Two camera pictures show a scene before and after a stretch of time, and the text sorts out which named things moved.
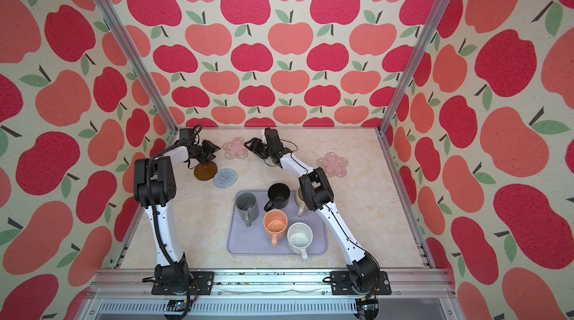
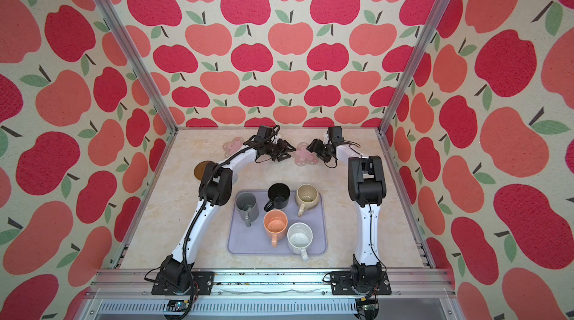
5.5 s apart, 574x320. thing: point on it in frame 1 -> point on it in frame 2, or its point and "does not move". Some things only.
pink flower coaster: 235,148 does not move
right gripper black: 252,144 -> 315,146
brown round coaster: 205,172 does not move
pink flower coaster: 332,165 -> 303,156
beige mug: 300,202 does not move
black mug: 278,194 does not move
